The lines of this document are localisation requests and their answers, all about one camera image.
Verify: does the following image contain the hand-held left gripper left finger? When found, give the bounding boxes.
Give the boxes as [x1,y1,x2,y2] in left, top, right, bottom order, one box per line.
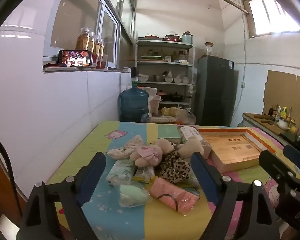
[16,152,107,240]

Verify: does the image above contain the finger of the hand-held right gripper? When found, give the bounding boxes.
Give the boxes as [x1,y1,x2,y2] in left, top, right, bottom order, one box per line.
[258,150,300,203]
[283,144,300,180]

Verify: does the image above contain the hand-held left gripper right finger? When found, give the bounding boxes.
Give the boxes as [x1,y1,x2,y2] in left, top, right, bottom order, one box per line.
[190,151,282,240]

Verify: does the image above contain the green floral tissue pack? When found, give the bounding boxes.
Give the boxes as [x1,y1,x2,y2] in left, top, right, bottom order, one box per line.
[181,174,204,198]
[106,159,137,186]

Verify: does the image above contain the beige plush toy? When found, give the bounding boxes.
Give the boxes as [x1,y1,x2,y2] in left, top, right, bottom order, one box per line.
[177,137,205,159]

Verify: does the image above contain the leopard print plush bear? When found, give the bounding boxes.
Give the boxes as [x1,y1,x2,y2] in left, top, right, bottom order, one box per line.
[156,138,192,185]

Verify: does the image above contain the white floral fabric piece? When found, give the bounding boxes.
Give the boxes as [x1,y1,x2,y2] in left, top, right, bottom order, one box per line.
[107,134,143,160]

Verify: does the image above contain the shallow orange cardboard box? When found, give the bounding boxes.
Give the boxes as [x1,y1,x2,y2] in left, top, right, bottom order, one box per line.
[197,127,278,174]

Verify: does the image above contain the pink towel packet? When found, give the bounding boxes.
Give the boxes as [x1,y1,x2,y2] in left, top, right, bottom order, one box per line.
[149,177,201,215]

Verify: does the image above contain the yellow and white packet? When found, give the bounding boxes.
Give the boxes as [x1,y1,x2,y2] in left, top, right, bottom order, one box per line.
[132,166,157,185]

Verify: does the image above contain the mint green bagged sponge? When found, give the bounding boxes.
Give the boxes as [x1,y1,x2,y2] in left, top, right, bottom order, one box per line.
[119,183,153,208]

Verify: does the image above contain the plush doll with pink hat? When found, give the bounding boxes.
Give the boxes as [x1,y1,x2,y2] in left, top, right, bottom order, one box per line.
[129,145,163,168]

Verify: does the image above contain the black induction cooker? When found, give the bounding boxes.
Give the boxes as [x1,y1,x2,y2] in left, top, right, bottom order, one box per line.
[280,129,300,155]

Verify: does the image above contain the white enamel bowl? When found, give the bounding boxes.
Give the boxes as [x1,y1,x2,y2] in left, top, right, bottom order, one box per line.
[276,119,291,131]

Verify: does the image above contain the floral tissue box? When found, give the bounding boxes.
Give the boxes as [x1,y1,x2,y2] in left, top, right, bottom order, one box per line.
[177,126,212,160]

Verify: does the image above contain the grey kitchen counter cabinet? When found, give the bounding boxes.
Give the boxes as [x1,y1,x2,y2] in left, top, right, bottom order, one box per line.
[241,112,300,160]

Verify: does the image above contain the sage green box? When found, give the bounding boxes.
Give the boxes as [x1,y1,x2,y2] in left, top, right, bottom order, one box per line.
[157,124,182,140]

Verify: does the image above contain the plastic bag of vegetables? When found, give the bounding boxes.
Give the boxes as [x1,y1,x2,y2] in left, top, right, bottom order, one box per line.
[161,106,197,125]

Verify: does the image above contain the long noodle package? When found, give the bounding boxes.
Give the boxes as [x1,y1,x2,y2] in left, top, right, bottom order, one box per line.
[148,116,182,124]

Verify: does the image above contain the striped cartoon bedsheet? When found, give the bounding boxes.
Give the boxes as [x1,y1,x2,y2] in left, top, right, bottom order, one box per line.
[45,120,300,240]

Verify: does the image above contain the blue water jug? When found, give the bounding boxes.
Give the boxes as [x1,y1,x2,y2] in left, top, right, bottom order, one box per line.
[118,80,150,123]

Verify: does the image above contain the black wok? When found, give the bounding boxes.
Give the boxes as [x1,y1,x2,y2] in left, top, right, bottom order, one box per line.
[166,92,192,103]

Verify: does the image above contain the translucent plastic tub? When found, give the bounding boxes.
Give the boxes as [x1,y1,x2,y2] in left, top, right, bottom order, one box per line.
[150,97,163,116]

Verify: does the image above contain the dark grey refrigerator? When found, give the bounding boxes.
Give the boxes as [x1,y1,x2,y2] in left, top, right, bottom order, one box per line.
[196,56,238,127]

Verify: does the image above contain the pot with red lid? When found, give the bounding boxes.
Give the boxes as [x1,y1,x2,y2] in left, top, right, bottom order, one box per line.
[156,90,168,102]

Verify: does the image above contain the black water pump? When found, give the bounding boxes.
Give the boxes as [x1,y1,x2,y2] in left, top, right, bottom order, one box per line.
[130,67,139,87]

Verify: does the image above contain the smartphone with lit screen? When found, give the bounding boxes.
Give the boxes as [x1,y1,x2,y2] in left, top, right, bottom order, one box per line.
[58,50,94,68]

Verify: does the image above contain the grey metal shelf rack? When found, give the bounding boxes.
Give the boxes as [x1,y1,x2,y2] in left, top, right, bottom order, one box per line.
[134,37,196,122]

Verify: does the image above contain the glass jar with brown lid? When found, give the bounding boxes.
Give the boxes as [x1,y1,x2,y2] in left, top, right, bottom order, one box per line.
[204,41,215,56]

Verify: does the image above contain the green tray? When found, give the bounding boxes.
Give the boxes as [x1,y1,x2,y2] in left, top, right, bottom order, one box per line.
[140,55,165,61]

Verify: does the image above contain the teal canister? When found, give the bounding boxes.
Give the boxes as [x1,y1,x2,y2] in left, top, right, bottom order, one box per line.
[182,31,194,44]

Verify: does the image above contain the red pan with glass lid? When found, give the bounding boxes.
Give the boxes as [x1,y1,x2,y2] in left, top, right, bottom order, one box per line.
[162,31,182,42]

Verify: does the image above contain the small barred window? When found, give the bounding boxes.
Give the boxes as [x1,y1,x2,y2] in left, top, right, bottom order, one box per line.
[242,0,300,39]

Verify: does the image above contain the aluminium sliding window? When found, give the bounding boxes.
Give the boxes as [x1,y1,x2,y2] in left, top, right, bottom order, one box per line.
[49,0,122,70]

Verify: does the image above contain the black hair tie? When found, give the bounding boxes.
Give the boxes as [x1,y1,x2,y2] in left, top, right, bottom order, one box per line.
[156,194,180,212]

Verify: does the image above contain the cardboard wall sheet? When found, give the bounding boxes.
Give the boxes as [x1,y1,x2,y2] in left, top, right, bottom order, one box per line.
[262,70,300,122]

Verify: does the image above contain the black cable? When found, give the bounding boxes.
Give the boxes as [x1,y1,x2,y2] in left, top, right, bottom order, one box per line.
[0,130,23,214]

